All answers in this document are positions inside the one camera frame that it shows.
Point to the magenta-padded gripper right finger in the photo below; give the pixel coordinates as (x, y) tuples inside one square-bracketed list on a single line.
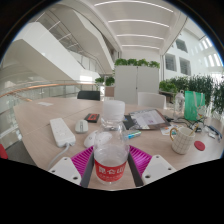
[(143, 160)]

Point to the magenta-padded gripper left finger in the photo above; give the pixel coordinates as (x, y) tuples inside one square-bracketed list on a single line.
[(81, 161)]

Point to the clear red-labelled water bottle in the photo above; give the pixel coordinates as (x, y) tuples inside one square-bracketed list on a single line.
[(111, 160)]

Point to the white computer mouse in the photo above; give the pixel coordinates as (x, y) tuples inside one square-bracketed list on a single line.
[(89, 140)]

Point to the blue green marker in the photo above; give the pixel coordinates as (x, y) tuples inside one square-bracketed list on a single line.
[(134, 134)]

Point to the black flat case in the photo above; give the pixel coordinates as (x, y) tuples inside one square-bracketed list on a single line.
[(128, 122)]

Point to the white gold-grid mug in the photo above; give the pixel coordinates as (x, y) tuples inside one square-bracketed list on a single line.
[(182, 141)]

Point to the small red black box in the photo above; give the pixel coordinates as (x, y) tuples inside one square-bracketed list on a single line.
[(91, 117)]

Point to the flat round red coaster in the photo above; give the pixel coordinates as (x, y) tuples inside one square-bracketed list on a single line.
[(199, 145)]

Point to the wooden stirring stick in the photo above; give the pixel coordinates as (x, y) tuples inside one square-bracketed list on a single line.
[(193, 130)]

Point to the white chair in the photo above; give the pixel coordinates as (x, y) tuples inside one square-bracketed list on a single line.
[(151, 100)]

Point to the clear lidded drink bottle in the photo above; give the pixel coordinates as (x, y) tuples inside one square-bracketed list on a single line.
[(179, 105)]

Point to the black chair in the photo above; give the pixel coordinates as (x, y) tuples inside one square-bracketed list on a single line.
[(88, 95)]

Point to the white paper sheet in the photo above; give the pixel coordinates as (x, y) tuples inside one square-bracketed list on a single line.
[(45, 103)]

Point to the green tote bag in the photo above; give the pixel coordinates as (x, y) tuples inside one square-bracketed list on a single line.
[(194, 106)]

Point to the white cabinet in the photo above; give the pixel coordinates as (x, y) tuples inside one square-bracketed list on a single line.
[(136, 83)]

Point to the potted green plants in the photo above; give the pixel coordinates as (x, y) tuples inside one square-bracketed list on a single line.
[(109, 81)]

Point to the green hedge plant row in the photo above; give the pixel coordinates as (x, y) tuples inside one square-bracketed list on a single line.
[(200, 85)]

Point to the green plants atop cabinet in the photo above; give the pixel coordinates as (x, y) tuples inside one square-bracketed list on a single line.
[(136, 62)]

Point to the ceiling light strips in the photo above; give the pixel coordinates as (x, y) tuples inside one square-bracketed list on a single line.
[(138, 21)]

